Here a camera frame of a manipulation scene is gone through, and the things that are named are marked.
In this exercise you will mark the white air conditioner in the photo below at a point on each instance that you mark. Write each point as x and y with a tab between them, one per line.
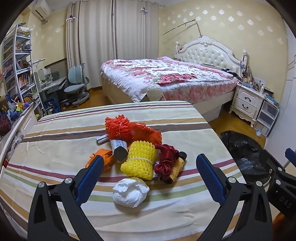
41	9

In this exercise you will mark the clutter of small bottles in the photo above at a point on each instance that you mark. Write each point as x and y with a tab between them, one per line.
252	82

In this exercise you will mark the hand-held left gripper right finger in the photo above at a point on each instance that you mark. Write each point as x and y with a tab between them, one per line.
211	178

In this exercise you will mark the dark red ribbon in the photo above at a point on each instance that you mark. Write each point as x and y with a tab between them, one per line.
165	153

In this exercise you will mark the clear plastic drawer unit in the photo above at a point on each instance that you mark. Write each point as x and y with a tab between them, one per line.
266	115

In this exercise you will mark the beige curtain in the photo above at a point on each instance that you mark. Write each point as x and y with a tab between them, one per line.
90	41
136	27

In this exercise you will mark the white wardrobe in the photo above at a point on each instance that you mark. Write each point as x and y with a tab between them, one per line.
286	92

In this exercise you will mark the grey study desk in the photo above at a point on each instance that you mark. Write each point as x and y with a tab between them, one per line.
54	83

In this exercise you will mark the amber bottle with black cap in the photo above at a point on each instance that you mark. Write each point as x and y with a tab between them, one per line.
177	166

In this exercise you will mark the bed with white tufted headboard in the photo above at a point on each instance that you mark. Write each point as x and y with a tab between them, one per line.
203	51

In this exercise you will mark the pink floral blanket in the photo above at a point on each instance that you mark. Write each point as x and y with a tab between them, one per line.
143	71

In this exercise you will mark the pale blue desk chair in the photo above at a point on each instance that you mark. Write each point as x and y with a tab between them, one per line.
76	74

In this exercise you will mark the small crumpled white wrapper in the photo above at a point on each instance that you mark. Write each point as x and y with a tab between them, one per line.
259	132

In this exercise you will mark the white nightstand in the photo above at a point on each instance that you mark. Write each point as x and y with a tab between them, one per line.
246	99

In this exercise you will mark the orange plastic bag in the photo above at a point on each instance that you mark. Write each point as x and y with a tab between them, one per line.
108	155

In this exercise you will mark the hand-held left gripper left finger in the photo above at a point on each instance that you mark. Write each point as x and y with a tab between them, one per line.
92	178

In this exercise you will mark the bin with black bag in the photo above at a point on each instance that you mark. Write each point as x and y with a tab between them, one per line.
240	148

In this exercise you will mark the dark red fuzzy pompom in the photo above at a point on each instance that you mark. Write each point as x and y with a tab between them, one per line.
4	127

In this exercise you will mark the pile of colourful toys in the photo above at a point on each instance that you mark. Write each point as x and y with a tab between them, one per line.
16	107

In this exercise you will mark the thin rod on wall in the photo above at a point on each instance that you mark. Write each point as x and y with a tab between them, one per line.
198	27

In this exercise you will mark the yellow foam net bundle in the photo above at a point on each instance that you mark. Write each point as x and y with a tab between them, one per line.
138	157

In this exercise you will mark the person's right forearm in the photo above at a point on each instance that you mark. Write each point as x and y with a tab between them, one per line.
278	226

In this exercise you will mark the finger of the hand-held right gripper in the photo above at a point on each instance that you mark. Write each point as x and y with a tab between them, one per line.
268	162
291	154

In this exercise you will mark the orange foam net bundle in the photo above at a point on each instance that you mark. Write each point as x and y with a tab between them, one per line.
118	126

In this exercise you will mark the striped cloth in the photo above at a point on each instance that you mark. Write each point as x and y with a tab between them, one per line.
57	139

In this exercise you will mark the white bookshelf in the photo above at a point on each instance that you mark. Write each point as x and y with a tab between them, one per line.
23	76

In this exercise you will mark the grey and white squeeze tube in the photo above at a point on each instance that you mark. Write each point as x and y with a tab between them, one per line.
119	149

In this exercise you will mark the white underbed box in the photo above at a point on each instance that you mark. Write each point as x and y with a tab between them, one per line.
214	113

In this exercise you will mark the white paper ball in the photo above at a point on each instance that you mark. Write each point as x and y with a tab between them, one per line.
130	191

